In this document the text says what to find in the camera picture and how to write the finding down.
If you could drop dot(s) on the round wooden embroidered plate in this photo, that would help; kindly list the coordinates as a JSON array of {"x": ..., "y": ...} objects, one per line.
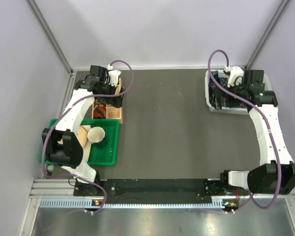
[{"x": 82, "y": 135}]

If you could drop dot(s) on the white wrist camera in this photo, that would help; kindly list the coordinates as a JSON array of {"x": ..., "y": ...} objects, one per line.
[
  {"x": 235, "y": 75},
  {"x": 113, "y": 76}
]

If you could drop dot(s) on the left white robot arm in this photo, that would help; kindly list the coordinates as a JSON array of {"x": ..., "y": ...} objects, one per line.
[{"x": 83, "y": 96}]

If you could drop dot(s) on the green plastic tray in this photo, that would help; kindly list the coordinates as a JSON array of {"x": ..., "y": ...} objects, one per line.
[{"x": 61, "y": 146}]

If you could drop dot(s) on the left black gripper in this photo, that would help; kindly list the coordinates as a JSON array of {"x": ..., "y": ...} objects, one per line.
[{"x": 116, "y": 101}]

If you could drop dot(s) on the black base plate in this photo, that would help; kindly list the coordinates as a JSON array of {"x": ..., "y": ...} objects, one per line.
[{"x": 203, "y": 187}]

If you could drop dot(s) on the wooden compartment box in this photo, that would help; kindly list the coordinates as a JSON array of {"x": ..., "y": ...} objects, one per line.
[{"x": 111, "y": 112}]

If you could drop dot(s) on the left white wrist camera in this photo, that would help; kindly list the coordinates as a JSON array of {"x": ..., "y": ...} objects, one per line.
[{"x": 113, "y": 76}]

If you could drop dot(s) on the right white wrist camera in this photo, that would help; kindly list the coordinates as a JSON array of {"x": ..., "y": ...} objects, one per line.
[{"x": 235, "y": 75}]

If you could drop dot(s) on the orange blue rolled tie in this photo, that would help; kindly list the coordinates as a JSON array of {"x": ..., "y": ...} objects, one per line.
[{"x": 99, "y": 111}]

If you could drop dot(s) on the beige paper cup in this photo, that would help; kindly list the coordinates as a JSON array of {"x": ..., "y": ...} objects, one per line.
[{"x": 96, "y": 135}]

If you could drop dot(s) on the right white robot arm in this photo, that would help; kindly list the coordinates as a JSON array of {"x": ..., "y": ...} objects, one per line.
[{"x": 236, "y": 91}]

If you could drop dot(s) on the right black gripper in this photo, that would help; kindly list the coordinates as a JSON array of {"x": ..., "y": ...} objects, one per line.
[{"x": 219, "y": 93}]

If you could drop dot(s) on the white plastic basket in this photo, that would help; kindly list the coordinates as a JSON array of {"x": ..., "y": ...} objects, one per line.
[{"x": 225, "y": 110}]

